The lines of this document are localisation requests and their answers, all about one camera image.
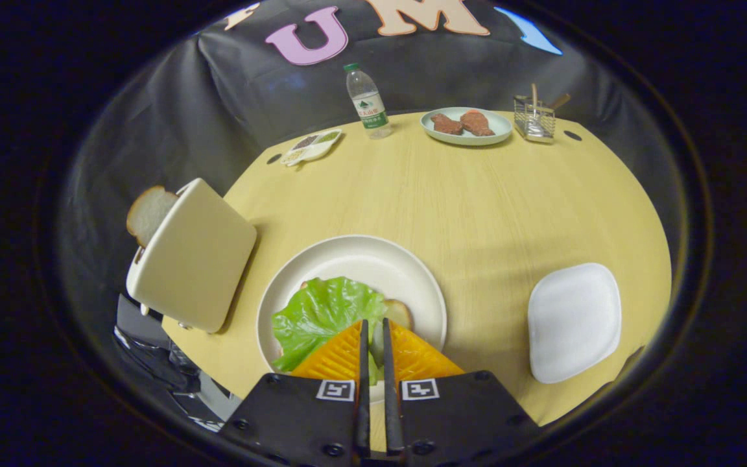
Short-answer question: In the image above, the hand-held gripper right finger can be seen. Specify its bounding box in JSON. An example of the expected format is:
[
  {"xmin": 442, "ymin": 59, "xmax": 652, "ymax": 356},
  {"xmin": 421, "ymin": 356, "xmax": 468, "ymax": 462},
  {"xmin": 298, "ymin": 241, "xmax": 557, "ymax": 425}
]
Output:
[{"xmin": 383, "ymin": 318, "xmax": 540, "ymax": 467}]

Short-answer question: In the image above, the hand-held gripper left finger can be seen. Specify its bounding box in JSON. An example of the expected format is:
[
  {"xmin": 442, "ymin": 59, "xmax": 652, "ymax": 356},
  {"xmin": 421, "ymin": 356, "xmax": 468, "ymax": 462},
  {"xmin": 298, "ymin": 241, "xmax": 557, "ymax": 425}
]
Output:
[{"xmin": 218, "ymin": 318, "xmax": 372, "ymax": 467}]

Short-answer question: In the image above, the green lettuce leaf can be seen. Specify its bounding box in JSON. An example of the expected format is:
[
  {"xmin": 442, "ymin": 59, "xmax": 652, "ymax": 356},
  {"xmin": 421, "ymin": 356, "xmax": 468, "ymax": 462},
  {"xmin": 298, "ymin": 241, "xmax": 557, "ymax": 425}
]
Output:
[{"xmin": 272, "ymin": 277, "xmax": 388, "ymax": 387}]

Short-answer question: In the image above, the toasted bread slice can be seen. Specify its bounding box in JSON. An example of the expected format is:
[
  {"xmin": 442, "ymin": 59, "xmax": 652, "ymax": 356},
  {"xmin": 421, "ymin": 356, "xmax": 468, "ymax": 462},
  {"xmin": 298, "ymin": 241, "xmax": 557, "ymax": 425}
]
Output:
[{"xmin": 126, "ymin": 186, "xmax": 180, "ymax": 248}]

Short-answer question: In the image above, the white bread slice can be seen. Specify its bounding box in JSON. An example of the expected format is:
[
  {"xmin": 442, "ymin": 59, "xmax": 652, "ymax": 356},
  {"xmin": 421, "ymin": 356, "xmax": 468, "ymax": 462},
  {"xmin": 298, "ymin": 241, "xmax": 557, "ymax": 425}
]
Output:
[{"xmin": 383, "ymin": 299, "xmax": 413, "ymax": 331}]

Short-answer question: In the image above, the white square plate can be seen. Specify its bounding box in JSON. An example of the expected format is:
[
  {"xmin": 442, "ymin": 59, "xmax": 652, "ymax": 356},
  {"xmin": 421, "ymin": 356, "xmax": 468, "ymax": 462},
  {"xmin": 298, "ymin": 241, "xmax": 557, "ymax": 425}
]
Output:
[{"xmin": 528, "ymin": 262, "xmax": 623, "ymax": 385}]

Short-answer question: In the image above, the dark shiny object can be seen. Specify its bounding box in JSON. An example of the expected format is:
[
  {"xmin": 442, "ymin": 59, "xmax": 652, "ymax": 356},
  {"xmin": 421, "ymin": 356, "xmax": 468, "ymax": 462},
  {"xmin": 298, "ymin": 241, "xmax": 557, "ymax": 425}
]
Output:
[{"xmin": 113, "ymin": 292, "xmax": 244, "ymax": 432}]

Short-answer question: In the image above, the beige round plate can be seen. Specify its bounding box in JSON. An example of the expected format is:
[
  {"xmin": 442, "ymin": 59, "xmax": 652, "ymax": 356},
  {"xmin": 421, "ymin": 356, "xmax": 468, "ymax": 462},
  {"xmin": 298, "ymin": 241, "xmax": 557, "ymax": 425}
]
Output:
[{"xmin": 256, "ymin": 234, "xmax": 448, "ymax": 406}]

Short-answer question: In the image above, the cream toaster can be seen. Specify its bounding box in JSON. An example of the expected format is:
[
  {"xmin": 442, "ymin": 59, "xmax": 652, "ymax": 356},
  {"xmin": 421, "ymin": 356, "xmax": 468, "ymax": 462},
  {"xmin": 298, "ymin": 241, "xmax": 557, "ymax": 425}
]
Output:
[{"xmin": 126, "ymin": 178, "xmax": 258, "ymax": 334}]

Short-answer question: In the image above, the white divided sauce tray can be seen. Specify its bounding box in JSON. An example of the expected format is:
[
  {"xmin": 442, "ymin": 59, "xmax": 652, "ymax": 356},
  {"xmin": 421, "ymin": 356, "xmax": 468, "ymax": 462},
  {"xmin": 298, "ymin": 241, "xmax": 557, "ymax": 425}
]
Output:
[{"xmin": 280, "ymin": 128, "xmax": 343, "ymax": 167}]

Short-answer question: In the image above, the brown meat piece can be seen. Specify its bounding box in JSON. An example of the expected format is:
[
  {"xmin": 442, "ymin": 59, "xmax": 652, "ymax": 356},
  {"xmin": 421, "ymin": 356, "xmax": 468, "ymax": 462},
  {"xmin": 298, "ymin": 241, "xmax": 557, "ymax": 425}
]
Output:
[
  {"xmin": 460, "ymin": 110, "xmax": 495, "ymax": 137},
  {"xmin": 431, "ymin": 114, "xmax": 464, "ymax": 136}
]

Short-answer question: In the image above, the pale green round plate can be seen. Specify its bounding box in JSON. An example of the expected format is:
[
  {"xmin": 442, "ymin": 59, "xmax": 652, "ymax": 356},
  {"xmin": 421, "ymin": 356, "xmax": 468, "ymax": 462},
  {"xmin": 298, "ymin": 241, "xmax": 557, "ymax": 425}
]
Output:
[{"xmin": 420, "ymin": 107, "xmax": 514, "ymax": 147}]

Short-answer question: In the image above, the clear utensil holder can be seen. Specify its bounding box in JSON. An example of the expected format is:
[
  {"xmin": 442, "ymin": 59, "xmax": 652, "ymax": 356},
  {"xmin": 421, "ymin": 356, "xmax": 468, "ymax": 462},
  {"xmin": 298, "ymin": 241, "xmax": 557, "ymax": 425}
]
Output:
[{"xmin": 514, "ymin": 95, "xmax": 556, "ymax": 144}]

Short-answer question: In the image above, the clear plastic water bottle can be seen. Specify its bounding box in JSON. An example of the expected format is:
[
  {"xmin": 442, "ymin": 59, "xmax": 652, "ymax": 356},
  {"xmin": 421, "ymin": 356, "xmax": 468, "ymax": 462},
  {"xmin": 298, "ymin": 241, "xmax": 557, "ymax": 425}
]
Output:
[{"xmin": 343, "ymin": 62, "xmax": 394, "ymax": 140}]

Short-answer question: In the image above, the black backdrop cloth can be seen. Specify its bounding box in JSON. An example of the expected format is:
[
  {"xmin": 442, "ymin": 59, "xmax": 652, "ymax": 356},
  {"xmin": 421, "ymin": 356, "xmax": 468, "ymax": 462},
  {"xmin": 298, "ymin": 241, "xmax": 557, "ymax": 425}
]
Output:
[{"xmin": 56, "ymin": 0, "xmax": 682, "ymax": 338}]

